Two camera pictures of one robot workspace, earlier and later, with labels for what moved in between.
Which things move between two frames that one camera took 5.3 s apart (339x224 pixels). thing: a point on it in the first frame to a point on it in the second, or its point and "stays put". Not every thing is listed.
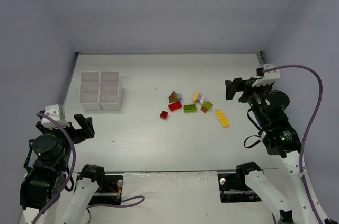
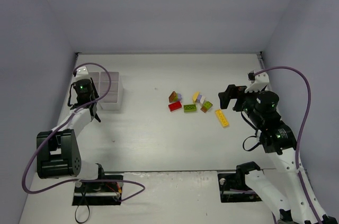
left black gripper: x=77 y=132 to x=93 y=110
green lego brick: x=190 y=108 stays put
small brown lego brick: x=203 y=109 stays put
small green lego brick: x=207 y=105 stays put
